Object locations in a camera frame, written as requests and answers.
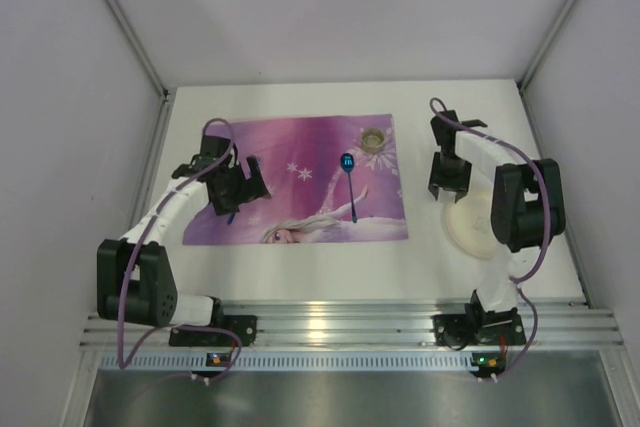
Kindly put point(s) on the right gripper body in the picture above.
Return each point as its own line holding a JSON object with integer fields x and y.
{"x": 448, "y": 183}

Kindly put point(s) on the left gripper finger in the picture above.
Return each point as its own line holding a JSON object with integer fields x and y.
{"x": 228, "y": 204}
{"x": 256, "y": 187}

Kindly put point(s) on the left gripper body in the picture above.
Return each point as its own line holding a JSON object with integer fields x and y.
{"x": 245, "y": 186}

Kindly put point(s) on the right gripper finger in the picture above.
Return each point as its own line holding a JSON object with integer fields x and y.
{"x": 435, "y": 175}
{"x": 462, "y": 182}

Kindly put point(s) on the cream round plate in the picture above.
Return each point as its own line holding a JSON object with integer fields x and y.
{"x": 468, "y": 223}

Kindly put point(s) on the purple printed placemat cloth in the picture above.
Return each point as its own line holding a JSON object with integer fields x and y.
{"x": 310, "y": 201}

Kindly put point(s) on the small beige cup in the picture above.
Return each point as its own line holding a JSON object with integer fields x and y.
{"x": 373, "y": 140}

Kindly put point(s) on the blue metal spoon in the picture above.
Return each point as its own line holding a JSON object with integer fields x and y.
{"x": 347, "y": 163}

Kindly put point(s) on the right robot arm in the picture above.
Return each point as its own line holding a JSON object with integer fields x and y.
{"x": 526, "y": 204}

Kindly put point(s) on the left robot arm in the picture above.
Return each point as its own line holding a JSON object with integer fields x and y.
{"x": 135, "y": 278}

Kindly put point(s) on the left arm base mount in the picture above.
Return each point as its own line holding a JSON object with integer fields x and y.
{"x": 234, "y": 330}

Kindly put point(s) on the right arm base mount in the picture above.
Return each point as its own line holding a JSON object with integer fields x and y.
{"x": 457, "y": 331}

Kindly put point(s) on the aluminium mounting rail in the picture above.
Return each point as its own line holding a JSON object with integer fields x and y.
{"x": 409, "y": 324}

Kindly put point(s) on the perforated cable duct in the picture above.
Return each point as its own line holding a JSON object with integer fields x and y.
{"x": 300, "y": 361}

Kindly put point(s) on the right aluminium frame post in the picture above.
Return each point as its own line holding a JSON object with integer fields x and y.
{"x": 559, "y": 22}

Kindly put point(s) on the aluminium frame post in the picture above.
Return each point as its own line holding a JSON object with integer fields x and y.
{"x": 559, "y": 22}
{"x": 128, "y": 32}

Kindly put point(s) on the left aluminium frame post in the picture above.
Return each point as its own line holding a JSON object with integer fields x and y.
{"x": 128, "y": 32}

